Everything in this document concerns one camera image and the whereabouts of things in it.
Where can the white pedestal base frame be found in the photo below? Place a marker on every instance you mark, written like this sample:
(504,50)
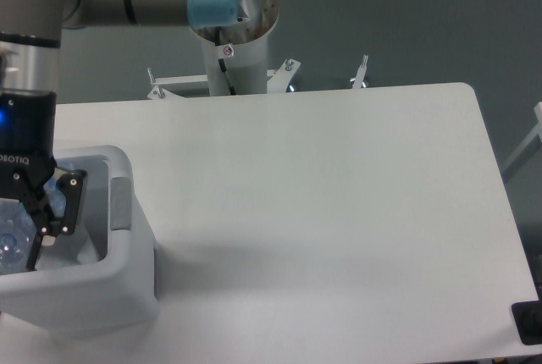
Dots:
(277,81)

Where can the black table clamp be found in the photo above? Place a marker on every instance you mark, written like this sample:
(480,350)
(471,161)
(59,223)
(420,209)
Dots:
(527,317)

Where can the white furniture leg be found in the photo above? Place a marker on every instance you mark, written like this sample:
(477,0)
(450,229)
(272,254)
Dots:
(525,150)

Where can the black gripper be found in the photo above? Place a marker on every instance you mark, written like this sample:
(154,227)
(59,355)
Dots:
(27,163)

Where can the clear plastic bottle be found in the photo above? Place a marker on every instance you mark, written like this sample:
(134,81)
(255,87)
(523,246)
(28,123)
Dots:
(17,230)

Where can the clear plastic wrapper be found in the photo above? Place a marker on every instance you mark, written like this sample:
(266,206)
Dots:
(67,250)

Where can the white plastic trash can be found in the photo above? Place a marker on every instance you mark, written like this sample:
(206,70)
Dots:
(116,291)

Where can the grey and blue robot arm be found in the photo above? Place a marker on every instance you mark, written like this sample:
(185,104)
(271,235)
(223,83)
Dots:
(31,31)

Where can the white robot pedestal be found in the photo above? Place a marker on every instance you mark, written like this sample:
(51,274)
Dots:
(241,49)

